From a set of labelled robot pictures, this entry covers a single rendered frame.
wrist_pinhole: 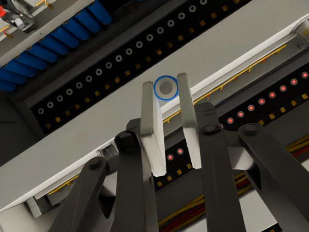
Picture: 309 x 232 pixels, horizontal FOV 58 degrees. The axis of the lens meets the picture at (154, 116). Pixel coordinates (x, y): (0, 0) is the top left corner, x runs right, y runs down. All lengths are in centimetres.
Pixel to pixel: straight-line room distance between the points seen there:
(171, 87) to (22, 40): 24
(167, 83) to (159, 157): 6
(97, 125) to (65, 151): 5
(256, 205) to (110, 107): 21
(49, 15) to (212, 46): 20
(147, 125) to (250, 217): 25
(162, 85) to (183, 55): 12
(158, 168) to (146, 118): 3
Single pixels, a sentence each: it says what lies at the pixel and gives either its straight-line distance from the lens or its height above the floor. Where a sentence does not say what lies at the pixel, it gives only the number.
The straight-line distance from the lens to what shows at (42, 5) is 38.
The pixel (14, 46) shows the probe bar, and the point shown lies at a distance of 39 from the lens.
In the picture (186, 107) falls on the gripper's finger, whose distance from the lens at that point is 16.
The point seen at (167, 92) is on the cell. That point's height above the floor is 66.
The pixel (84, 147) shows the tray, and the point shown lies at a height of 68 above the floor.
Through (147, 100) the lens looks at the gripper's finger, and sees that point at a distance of 18.
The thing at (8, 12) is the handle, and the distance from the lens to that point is 33.
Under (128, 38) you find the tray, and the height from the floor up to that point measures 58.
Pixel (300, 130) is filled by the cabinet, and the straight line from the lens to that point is 58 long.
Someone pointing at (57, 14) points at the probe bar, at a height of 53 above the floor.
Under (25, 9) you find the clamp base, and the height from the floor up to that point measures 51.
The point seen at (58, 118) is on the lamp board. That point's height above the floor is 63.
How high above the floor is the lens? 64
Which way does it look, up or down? 9 degrees up
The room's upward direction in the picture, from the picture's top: 146 degrees clockwise
